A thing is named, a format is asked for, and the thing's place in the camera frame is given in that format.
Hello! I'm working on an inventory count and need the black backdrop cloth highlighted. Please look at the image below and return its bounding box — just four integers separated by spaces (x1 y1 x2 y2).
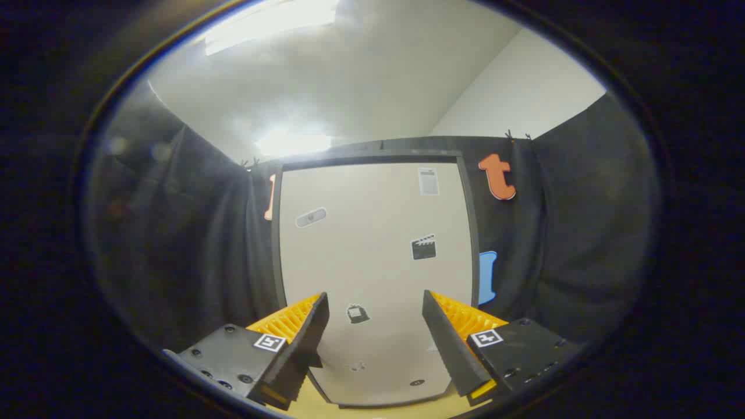
87 87 661 356

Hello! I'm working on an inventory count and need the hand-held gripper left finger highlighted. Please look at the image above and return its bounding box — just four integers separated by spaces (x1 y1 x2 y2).
163 292 330 411

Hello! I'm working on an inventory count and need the ceiling light panel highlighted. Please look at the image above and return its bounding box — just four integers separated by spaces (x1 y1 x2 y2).
255 129 334 159
204 0 339 56

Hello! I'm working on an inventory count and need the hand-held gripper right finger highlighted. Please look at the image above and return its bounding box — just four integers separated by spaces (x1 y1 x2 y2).
422 289 583 407

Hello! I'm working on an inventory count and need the dark grey shoe cabinet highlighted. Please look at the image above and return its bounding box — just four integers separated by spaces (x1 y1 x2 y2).
271 148 481 408

